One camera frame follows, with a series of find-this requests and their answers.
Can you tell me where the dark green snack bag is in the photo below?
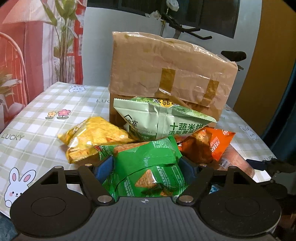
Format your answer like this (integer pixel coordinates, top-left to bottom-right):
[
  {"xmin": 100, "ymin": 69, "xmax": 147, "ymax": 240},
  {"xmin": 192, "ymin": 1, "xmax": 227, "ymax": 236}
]
[{"xmin": 99, "ymin": 136, "xmax": 188, "ymax": 200}]

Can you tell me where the orange corn snack bag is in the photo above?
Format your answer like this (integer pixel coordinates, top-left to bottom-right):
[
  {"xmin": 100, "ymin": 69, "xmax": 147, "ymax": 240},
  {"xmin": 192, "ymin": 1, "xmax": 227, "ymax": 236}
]
[{"xmin": 178, "ymin": 126, "xmax": 235, "ymax": 164}]

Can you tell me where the clear wrapped cracker pack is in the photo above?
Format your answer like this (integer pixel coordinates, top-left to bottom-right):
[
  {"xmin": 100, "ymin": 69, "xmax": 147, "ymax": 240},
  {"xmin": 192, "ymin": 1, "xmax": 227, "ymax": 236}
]
[{"xmin": 209, "ymin": 145, "xmax": 255, "ymax": 178}]

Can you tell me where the yellow chip bag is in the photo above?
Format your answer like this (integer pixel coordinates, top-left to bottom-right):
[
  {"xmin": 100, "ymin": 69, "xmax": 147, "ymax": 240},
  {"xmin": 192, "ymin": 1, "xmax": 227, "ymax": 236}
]
[{"xmin": 58, "ymin": 116, "xmax": 134, "ymax": 164}]

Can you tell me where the green plaid bunny tablecloth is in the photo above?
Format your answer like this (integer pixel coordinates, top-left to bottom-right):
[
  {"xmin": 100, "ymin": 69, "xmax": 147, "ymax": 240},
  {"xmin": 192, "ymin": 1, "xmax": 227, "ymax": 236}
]
[{"xmin": 1, "ymin": 82, "xmax": 274, "ymax": 215}]

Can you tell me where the light green rice cracker bag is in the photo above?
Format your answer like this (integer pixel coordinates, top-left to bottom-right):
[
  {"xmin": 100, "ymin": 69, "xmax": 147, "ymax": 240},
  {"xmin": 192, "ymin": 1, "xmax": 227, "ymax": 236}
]
[{"xmin": 113, "ymin": 97, "xmax": 216, "ymax": 142}]

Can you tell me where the black exercise bike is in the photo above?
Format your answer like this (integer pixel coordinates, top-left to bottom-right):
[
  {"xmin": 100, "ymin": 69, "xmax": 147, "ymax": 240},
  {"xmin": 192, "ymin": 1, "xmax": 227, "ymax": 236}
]
[{"xmin": 159, "ymin": 9, "xmax": 247, "ymax": 63}]

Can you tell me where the taped brown cardboard box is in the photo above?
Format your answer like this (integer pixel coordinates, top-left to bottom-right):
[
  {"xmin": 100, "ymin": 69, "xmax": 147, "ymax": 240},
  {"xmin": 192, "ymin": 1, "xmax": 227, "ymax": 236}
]
[{"xmin": 109, "ymin": 32, "xmax": 238, "ymax": 120}]

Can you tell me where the printed pink backdrop curtain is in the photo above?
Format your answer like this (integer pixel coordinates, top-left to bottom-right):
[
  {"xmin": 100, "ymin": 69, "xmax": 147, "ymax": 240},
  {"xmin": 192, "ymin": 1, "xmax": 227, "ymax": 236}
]
[{"xmin": 1, "ymin": 0, "xmax": 87, "ymax": 128}]

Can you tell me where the dark window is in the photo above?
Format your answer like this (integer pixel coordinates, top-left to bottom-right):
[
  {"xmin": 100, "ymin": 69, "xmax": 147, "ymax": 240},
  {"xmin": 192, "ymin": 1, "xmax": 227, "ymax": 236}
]
[{"xmin": 87, "ymin": 1, "xmax": 240, "ymax": 38}]

